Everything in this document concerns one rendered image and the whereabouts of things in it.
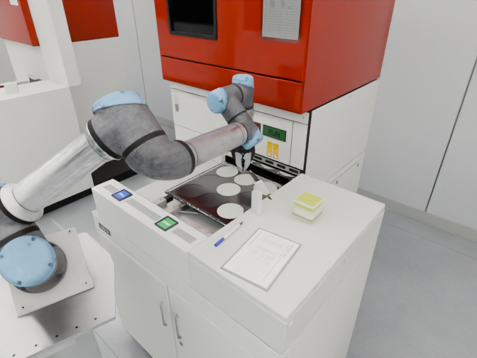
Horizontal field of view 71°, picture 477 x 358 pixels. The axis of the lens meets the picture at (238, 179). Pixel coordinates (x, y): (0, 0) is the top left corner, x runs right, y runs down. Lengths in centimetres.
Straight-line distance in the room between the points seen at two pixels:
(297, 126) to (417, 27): 150
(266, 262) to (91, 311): 52
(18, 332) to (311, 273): 81
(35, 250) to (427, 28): 245
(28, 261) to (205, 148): 51
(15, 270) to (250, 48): 101
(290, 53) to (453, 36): 155
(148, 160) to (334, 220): 65
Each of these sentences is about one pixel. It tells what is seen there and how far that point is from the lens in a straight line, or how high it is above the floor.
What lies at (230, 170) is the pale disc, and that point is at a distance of 153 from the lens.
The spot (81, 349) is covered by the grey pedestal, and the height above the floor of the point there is 57.
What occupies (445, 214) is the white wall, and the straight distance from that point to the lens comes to 298.
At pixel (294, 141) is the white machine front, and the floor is 109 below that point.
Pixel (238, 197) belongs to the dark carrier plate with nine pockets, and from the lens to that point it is 134.
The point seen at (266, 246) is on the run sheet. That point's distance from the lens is 101.
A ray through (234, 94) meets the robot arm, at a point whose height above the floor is 133.
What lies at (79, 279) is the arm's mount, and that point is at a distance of 119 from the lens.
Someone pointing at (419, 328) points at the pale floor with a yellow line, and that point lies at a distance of 225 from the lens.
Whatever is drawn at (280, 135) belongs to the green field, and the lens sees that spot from 140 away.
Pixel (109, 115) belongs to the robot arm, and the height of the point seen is 138.
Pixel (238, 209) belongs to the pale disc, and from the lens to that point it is 128.
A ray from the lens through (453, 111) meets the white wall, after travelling 269.
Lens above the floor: 164
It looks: 30 degrees down
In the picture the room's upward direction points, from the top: straight up
